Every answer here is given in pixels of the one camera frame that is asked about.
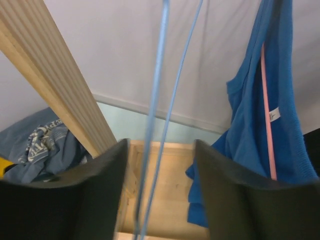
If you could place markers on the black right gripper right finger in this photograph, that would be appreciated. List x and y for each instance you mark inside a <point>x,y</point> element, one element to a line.
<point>243,205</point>

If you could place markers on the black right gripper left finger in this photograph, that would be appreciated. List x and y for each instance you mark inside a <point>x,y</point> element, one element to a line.
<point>79,204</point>

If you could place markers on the royal blue tank top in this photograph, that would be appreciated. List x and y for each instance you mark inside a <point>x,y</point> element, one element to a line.
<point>245,141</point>

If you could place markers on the black tank top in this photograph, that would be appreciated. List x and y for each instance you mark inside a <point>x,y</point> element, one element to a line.
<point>312,147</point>

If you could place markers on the dark blue printed shirt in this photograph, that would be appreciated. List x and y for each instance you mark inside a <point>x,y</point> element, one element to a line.
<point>40,146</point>

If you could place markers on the yellow plastic tray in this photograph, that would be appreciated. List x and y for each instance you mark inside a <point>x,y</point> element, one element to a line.
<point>5,165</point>

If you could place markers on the wooden clothes rack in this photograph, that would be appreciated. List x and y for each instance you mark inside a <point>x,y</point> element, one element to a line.
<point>32,42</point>

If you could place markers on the pink wire hanger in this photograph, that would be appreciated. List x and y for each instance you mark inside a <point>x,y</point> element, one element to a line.
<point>269,137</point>

